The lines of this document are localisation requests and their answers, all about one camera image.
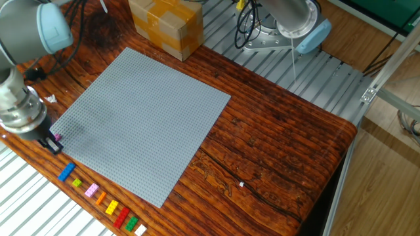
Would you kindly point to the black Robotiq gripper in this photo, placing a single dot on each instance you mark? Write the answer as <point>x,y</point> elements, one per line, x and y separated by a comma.
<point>37,132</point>

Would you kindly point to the small purple Lego brick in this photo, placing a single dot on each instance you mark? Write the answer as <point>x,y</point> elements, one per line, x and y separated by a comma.
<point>58,137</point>

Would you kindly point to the long blue Lego brick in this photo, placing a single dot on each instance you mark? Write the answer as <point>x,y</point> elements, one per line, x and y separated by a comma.
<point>66,172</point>

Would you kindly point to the small lime Lego brick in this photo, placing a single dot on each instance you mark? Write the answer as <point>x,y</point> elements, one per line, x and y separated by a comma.
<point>77,183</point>

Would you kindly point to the pink Lego brick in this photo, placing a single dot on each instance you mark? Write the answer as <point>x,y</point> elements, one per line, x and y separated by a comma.
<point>91,190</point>

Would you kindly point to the thin orange Lego brick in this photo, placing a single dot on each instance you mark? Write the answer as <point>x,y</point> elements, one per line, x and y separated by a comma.
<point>100,198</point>

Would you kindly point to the yellow Lego brick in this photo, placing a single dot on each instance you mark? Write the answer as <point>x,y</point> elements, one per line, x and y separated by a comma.
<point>112,207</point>

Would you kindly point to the grey Lego baseplate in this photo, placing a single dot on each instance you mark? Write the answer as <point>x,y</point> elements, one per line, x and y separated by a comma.
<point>147,131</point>

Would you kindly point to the long red Lego brick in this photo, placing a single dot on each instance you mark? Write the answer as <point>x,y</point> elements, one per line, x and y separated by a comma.
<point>121,217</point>

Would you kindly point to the green Lego brick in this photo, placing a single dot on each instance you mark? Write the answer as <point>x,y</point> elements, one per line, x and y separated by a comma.
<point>132,224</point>

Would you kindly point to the wide white Lego brick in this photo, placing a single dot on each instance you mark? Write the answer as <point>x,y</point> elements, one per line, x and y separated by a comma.
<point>140,230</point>

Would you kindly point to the crumpled white paper scrap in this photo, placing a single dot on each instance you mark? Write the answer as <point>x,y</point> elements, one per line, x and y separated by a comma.
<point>50,98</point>

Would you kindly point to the taped cardboard box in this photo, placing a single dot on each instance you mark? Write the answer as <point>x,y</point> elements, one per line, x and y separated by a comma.
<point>167,26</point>

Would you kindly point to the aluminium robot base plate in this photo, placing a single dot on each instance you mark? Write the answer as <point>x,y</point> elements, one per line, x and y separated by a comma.
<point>265,44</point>

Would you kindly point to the aluminium frame beam with bracket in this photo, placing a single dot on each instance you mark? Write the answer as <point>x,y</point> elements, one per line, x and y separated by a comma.
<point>393,62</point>

